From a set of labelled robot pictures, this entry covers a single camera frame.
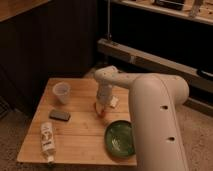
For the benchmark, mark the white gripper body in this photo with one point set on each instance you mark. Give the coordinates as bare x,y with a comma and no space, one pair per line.
104,93

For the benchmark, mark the red orange pepper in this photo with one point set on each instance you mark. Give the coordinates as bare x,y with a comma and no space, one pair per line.
100,109

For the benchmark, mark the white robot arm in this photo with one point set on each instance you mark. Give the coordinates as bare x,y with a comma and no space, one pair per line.
152,102

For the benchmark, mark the translucent plastic cup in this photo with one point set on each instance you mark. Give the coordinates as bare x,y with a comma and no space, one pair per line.
62,92

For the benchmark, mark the green plate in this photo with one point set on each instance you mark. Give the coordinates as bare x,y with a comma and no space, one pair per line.
118,139

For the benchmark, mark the dark rectangular sponge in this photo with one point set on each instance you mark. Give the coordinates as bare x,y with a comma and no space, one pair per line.
59,115

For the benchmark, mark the wooden table top board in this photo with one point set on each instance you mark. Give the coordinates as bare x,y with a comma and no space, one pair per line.
80,140

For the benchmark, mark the white lotion tube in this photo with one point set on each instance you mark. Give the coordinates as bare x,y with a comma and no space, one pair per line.
47,141

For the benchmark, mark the upper wooden shelf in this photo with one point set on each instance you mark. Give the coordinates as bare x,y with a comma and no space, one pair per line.
194,10

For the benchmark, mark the long metal rail shelf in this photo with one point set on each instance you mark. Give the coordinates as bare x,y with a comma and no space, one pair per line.
154,63

